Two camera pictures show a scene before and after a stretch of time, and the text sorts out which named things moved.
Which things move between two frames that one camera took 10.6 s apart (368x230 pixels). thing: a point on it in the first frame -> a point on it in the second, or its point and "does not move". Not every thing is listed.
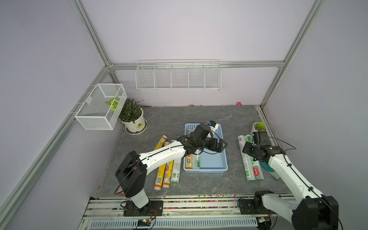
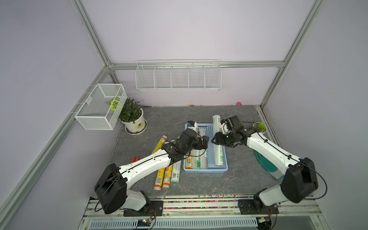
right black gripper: x=246 y=148 -> x=219 y=139
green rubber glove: x=268 y=168 does not move
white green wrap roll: x=196 y=161 does not move
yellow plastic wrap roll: x=189 y=157 does not move
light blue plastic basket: x=209 y=163 does not move
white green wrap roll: x=176 y=171 does not move
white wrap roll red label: x=256 y=165 -> x=204 y=155
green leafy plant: x=131 y=111 does not move
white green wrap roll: x=247 y=166 -> x=218 y=152
